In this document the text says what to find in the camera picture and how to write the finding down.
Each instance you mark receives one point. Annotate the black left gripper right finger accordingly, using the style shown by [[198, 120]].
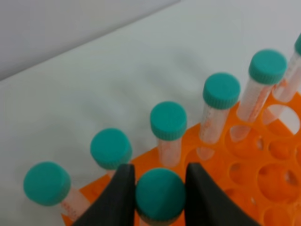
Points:
[[206, 203]]

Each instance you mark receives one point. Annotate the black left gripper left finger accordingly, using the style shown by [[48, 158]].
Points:
[[115, 206]]

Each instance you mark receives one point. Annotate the teal-capped test tube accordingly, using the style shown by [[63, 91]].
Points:
[[160, 197]]

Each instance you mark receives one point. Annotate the back row tube two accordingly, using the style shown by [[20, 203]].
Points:
[[110, 148]]

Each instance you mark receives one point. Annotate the back row tube one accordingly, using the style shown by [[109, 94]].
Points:
[[48, 184]]

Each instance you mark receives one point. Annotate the back row tube three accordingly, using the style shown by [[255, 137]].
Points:
[[168, 121]]

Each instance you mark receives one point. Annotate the back row tube four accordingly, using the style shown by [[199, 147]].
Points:
[[220, 93]]

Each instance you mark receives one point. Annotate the back row tube six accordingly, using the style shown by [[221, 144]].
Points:
[[287, 88]]

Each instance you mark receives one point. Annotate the back row tube five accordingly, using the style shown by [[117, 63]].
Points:
[[266, 69]]

